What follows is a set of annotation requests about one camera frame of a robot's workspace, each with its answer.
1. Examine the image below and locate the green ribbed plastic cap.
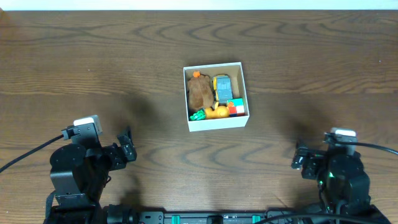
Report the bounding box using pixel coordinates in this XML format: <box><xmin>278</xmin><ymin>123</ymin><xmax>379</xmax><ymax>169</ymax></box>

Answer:
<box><xmin>189</xmin><ymin>110</ymin><xmax>206</xmax><ymax>121</ymax></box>

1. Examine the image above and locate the brown plush bear toy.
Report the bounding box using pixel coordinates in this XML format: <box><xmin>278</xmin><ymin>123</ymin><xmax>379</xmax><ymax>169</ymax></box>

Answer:
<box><xmin>187</xmin><ymin>71</ymin><xmax>214</xmax><ymax>112</ymax></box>

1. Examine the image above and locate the colourful puzzle cube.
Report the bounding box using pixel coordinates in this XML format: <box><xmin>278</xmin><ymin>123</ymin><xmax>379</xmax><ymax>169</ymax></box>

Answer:
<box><xmin>226</xmin><ymin>98</ymin><xmax>245</xmax><ymax>117</ymax></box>

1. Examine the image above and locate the orange rubber duck toy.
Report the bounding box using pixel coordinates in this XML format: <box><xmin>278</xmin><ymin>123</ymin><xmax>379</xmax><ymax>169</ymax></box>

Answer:
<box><xmin>204</xmin><ymin>103</ymin><xmax>230</xmax><ymax>119</ymax></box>

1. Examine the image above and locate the yellow grey toy truck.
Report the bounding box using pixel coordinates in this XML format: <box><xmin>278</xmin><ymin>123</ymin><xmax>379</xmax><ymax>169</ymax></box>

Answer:
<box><xmin>213</xmin><ymin>75</ymin><xmax>233</xmax><ymax>103</ymax></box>

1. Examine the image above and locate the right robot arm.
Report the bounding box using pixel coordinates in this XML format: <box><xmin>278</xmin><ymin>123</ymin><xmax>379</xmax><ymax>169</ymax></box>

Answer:
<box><xmin>291</xmin><ymin>145</ymin><xmax>389</xmax><ymax>223</ymax></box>

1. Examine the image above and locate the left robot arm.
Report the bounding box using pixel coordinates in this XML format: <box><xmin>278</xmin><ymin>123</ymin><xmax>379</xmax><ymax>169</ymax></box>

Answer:
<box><xmin>44</xmin><ymin>123</ymin><xmax>139</xmax><ymax>223</ymax></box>

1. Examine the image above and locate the white cardboard box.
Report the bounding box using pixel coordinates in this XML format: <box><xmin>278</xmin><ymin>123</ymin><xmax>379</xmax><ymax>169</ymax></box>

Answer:
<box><xmin>183</xmin><ymin>62</ymin><xmax>250</xmax><ymax>132</ymax></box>

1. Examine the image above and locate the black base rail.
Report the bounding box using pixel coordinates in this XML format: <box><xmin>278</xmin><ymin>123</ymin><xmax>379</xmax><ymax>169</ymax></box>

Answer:
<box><xmin>105</xmin><ymin>203</ymin><xmax>312</xmax><ymax>224</ymax></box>

